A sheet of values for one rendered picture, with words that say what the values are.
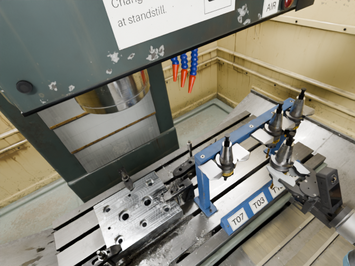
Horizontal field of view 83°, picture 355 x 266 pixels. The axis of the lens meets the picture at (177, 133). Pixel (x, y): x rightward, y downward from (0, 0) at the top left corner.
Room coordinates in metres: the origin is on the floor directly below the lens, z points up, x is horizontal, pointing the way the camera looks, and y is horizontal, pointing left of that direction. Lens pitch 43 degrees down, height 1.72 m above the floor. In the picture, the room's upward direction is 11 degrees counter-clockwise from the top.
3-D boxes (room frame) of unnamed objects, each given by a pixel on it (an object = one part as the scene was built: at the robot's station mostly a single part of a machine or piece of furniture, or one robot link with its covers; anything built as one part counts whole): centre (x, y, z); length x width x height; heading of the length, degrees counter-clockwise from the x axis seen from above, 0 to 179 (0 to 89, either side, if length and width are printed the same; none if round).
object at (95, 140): (0.80, 0.31, 1.16); 0.48 x 0.05 x 0.51; 115
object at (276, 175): (0.31, -0.27, 1.17); 0.09 x 0.03 x 0.06; 39
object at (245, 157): (0.40, -0.18, 1.21); 0.07 x 0.05 x 0.01; 25
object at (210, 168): (0.35, -0.08, 1.21); 0.07 x 0.05 x 0.01; 25
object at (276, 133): (0.47, -0.33, 1.21); 0.06 x 0.06 x 0.03
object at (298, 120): (0.52, -0.43, 1.21); 0.06 x 0.06 x 0.03
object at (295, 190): (0.27, -0.29, 1.19); 0.09 x 0.05 x 0.02; 39
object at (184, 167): (0.61, -0.06, 0.93); 0.26 x 0.05 x 0.06; 120
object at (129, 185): (0.55, 0.26, 0.97); 0.13 x 0.03 x 0.15; 25
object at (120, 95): (0.40, 0.12, 1.56); 0.16 x 0.16 x 0.12
